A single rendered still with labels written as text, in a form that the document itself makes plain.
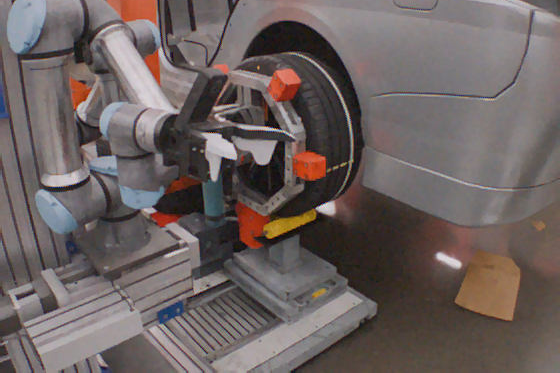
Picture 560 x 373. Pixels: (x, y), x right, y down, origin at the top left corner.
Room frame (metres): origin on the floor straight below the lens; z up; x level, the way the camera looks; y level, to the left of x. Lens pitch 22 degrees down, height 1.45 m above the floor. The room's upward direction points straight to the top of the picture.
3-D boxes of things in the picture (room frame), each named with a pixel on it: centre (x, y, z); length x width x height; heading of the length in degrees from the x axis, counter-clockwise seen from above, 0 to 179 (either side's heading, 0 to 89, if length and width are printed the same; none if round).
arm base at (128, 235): (1.03, 0.41, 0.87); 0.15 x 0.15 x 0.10
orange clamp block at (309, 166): (1.47, -0.11, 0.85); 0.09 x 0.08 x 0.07; 40
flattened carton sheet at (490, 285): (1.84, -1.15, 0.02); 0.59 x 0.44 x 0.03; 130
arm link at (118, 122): (0.77, 0.26, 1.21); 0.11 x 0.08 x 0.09; 57
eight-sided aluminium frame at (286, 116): (1.71, 0.09, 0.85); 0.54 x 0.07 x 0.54; 40
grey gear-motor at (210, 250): (1.97, 0.26, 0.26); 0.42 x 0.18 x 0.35; 130
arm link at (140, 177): (0.79, 0.25, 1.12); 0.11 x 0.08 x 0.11; 147
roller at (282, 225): (1.68, -0.06, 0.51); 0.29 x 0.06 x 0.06; 130
